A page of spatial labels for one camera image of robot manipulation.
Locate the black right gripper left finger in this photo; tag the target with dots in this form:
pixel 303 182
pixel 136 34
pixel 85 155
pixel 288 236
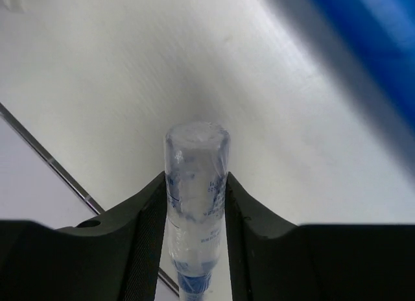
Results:
pixel 113 256

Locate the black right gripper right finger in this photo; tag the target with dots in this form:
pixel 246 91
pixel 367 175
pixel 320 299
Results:
pixel 273 259

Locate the blue divided plastic bin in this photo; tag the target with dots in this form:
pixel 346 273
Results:
pixel 369 44

